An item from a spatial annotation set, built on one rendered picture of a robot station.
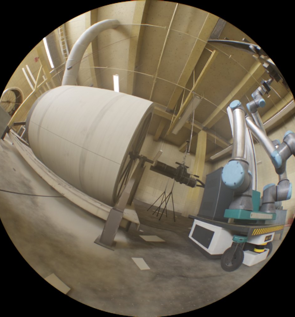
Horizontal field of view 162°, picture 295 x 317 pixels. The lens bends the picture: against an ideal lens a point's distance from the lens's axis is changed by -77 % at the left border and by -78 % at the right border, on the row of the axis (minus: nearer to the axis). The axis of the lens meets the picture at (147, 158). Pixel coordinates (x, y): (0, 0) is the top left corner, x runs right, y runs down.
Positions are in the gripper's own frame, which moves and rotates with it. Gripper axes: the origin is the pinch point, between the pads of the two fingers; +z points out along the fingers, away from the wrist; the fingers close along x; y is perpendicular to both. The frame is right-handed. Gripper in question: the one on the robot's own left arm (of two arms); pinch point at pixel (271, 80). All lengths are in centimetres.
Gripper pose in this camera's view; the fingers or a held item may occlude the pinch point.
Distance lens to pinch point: 144.9
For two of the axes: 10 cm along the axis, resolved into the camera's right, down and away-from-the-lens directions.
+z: 1.6, -3.2, -9.3
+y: 3.4, -8.7, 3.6
